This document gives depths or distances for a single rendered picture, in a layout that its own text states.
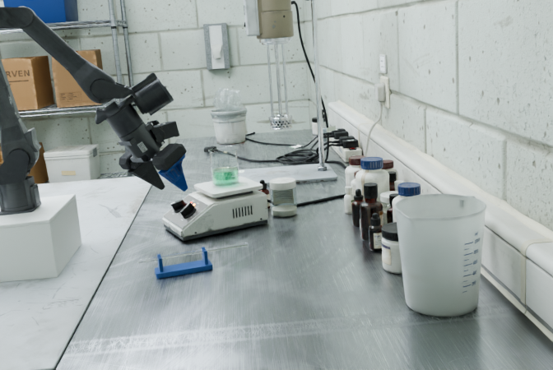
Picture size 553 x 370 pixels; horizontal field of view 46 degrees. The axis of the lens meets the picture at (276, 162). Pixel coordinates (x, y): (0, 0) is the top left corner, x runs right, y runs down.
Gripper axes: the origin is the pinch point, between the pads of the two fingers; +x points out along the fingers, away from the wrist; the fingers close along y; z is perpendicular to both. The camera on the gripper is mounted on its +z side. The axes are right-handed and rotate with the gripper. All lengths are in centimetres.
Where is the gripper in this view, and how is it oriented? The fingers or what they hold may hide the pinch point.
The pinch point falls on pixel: (164, 176)
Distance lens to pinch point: 135.9
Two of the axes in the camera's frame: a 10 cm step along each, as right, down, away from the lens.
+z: 6.0, -6.3, 4.9
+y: -6.3, 0.0, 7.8
